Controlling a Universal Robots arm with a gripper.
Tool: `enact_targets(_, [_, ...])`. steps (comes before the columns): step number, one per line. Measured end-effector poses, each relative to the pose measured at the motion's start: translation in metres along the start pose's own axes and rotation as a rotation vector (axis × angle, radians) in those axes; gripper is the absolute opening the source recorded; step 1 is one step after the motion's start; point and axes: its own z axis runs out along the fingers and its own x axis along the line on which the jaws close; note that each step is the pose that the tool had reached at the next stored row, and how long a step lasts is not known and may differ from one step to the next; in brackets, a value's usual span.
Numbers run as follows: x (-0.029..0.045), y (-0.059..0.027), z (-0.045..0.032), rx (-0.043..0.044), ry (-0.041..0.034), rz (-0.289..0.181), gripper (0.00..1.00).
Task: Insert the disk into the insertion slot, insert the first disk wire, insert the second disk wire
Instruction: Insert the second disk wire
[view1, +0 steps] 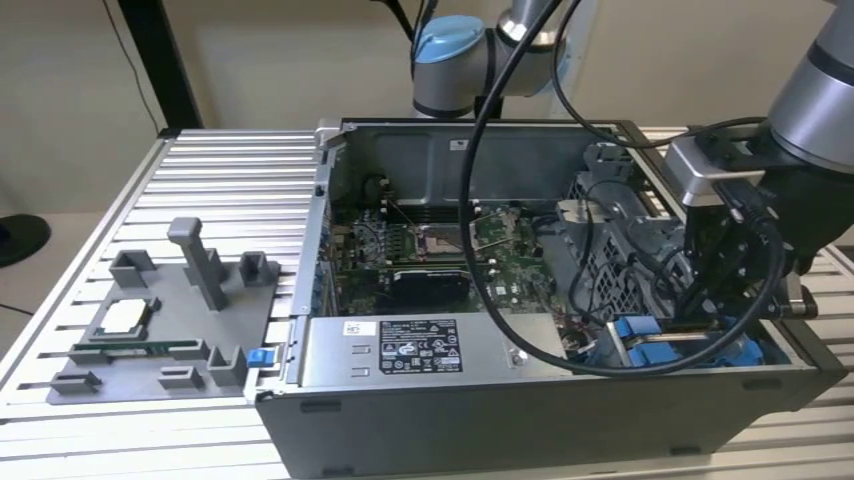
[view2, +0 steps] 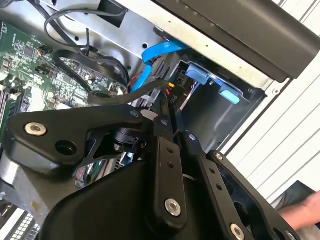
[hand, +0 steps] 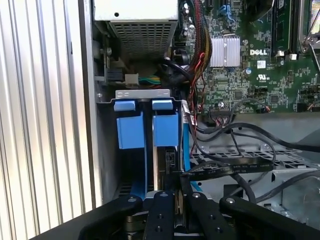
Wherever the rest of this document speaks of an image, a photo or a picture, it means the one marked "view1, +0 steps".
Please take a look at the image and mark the black graphics card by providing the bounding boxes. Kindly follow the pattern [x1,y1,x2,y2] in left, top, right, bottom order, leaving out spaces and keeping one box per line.
[384,266,474,315]

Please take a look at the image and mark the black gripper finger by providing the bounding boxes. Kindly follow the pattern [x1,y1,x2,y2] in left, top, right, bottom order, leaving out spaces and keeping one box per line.
[671,202,733,321]
[697,224,779,321]

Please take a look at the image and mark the thin black wall cable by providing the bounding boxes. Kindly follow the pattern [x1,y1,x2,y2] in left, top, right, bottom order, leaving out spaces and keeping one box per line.
[103,0,167,131]

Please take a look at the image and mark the CPU socket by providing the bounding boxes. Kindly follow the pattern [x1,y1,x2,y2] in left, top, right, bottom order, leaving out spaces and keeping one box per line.
[410,224,469,260]

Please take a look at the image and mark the black disk wire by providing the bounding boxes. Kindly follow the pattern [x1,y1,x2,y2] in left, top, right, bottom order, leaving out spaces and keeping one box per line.
[569,180,703,322]

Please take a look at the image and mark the metal socket cover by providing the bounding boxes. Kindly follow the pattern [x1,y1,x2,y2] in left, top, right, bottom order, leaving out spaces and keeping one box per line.
[467,212,521,251]

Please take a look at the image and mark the grey disk bay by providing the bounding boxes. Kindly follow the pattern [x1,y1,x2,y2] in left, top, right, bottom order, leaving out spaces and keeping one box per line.
[595,304,769,374]

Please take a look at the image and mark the grey metal drive cage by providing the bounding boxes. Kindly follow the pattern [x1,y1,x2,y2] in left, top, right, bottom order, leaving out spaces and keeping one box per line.
[551,169,693,322]

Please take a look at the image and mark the long black robot cable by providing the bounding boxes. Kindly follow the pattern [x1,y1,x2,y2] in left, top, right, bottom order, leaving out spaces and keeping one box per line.
[462,0,787,377]

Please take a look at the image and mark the black round stand base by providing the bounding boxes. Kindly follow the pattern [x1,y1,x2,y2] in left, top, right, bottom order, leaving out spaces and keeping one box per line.
[0,213,54,269]

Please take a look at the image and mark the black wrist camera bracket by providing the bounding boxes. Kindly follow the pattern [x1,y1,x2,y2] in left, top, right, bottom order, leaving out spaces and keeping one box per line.
[766,273,821,320]

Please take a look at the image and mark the green RAM stick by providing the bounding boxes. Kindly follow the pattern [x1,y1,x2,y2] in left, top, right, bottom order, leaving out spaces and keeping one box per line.
[72,339,202,354]

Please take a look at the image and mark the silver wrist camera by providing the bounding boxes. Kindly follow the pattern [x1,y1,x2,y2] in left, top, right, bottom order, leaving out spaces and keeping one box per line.
[662,133,767,207]

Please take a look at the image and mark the black cable bundle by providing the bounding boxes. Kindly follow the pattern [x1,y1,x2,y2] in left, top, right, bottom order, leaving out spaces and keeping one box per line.
[378,0,436,41]

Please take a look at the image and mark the black RAM slot bank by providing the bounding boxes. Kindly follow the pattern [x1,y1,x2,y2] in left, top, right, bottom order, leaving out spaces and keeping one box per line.
[391,199,469,224]

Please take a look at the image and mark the black upright post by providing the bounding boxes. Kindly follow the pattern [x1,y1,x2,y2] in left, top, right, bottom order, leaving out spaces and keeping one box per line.
[116,0,206,132]

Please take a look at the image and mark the grey plastic case bracket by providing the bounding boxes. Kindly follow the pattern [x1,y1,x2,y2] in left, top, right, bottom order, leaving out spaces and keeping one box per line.
[582,141,634,182]

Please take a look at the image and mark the silver CPU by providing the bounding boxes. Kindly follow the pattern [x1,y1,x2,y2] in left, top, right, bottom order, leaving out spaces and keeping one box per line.
[98,301,154,335]

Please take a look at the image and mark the short black robot cable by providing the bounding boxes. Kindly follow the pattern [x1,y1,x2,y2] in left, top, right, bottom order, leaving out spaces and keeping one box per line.
[550,0,770,147]

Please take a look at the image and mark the grey parts rack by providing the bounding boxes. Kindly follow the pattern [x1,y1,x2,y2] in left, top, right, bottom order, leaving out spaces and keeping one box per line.
[46,217,283,406]

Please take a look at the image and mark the hard disk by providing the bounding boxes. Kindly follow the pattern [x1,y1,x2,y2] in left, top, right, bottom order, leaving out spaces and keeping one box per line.
[610,313,767,372]

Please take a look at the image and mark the grey open PC case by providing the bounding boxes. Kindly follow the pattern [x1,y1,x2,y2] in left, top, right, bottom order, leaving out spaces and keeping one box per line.
[256,117,849,480]

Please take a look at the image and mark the silver power supply unit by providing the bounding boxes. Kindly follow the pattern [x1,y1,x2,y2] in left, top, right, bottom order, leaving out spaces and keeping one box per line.
[292,309,575,391]

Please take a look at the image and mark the green motherboard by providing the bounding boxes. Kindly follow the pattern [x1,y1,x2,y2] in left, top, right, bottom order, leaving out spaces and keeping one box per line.
[330,199,562,319]

